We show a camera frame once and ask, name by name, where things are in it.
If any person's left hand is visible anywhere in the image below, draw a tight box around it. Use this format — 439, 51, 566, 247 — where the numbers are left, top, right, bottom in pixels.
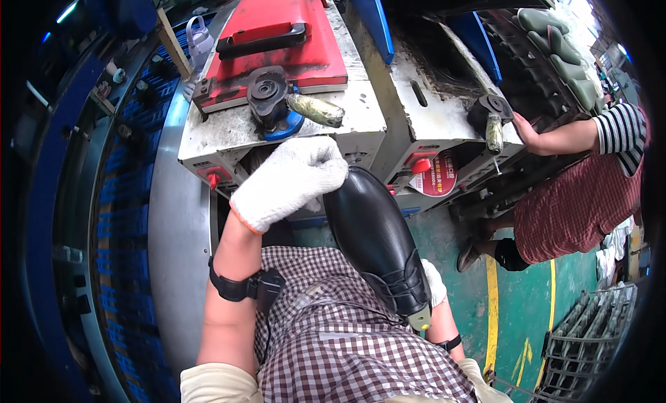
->
229, 136, 349, 234

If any person's right hand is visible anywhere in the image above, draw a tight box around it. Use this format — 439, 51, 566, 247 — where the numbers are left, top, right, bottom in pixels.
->
420, 258, 449, 309

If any black leather shoe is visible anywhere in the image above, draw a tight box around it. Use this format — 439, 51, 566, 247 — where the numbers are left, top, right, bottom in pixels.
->
323, 166, 433, 331

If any red round label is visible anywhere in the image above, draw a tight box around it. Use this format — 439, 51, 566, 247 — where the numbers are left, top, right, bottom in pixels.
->
408, 150, 459, 198

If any press machine with red top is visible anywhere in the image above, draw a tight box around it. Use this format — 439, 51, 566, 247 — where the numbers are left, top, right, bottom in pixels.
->
177, 0, 389, 197

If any white press machine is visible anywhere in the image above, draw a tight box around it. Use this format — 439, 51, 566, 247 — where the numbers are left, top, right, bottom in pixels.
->
345, 7, 527, 212

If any black wrist band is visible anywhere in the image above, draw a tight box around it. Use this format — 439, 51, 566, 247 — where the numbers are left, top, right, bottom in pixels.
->
434, 334, 463, 353
208, 256, 286, 316

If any blue panel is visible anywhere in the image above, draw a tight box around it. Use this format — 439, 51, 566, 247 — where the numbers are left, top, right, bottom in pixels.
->
446, 11, 503, 87
347, 0, 395, 65

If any pale purple plastic jug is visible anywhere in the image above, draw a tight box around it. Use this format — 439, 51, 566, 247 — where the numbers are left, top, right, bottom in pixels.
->
185, 15, 215, 72

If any person's body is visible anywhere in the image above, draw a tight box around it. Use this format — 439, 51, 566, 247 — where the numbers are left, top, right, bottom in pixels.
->
179, 245, 514, 403

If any wooden stick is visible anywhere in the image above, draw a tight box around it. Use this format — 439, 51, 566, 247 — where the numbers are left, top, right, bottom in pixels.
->
155, 8, 194, 82

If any blue conveyor belt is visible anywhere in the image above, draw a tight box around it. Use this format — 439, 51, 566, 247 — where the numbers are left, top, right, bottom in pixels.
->
93, 18, 219, 403

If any heap of white cloths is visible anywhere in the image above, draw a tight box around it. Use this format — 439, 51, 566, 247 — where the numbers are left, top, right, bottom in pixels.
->
595, 216, 637, 290

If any tape-wrapped lever handle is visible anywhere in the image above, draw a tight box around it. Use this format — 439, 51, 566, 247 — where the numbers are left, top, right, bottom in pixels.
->
285, 93, 346, 129
485, 113, 504, 155

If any grey wire rack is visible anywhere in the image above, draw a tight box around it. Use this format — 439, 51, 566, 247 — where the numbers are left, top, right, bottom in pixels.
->
535, 282, 639, 403

